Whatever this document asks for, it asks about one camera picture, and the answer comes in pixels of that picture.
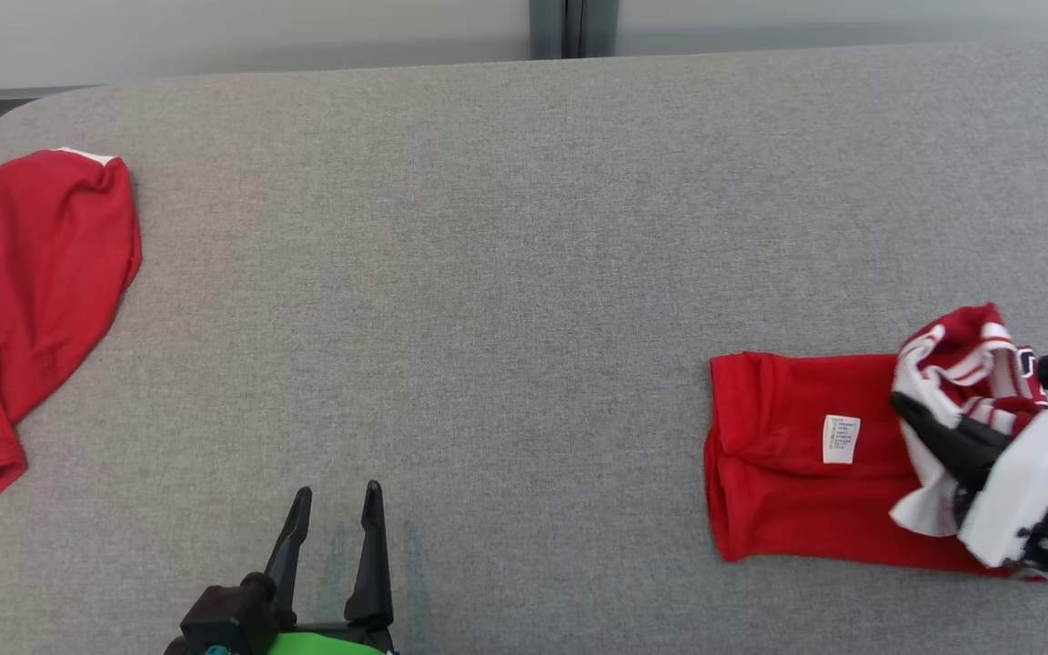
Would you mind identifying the red and white jersey garment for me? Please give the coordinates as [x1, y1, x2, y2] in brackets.
[704, 303, 1048, 580]

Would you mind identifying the grey partition post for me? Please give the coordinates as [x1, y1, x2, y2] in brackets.
[529, 0, 620, 60]

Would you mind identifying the plain red garment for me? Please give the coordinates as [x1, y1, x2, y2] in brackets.
[0, 147, 143, 542]

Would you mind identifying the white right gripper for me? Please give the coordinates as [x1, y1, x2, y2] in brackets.
[890, 391, 1048, 569]

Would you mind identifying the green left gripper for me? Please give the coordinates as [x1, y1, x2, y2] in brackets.
[265, 480, 398, 655]

